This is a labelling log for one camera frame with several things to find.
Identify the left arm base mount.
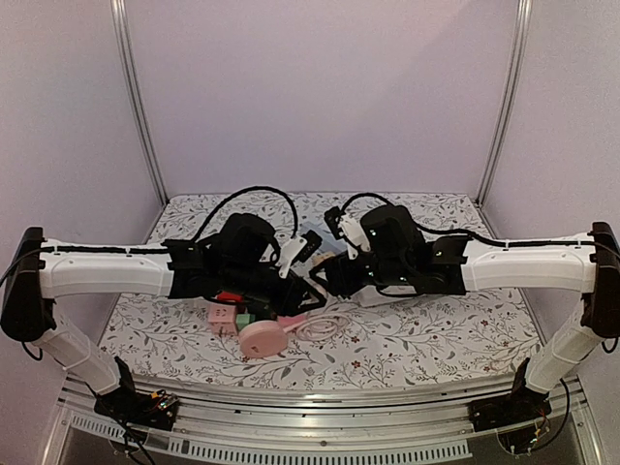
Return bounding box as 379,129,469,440
94,356,179,431

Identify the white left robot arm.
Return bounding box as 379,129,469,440
1,213,326,420

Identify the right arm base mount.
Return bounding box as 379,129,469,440
467,357,551,432

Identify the red cube socket adapter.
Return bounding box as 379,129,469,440
216,292,244,305

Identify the dark green cube socket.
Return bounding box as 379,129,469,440
246,300,278,322

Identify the light pink cube socket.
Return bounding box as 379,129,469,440
207,303,238,336

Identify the aluminium corner post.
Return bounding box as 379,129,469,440
110,0,170,206
475,0,533,208

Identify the blue power strip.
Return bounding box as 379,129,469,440
299,222,347,255

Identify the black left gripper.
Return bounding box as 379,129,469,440
221,261,325,316

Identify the floral table cloth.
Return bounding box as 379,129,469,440
100,192,541,390

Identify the pink round cable reel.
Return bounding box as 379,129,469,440
238,321,288,358

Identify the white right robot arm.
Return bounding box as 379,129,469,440
310,204,619,422

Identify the left aluminium corner post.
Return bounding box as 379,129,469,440
110,0,170,206

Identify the green beige socket adapter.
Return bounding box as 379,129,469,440
235,313,256,332

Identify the right aluminium corner post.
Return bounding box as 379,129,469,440
475,0,533,208

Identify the white colourful power strip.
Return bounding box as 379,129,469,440
352,286,418,308

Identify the pink plug adapter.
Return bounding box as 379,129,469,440
277,314,306,327

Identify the yellow cube socket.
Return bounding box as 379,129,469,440
312,253,336,272

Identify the aluminium front rail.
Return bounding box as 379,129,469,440
41,375,605,464

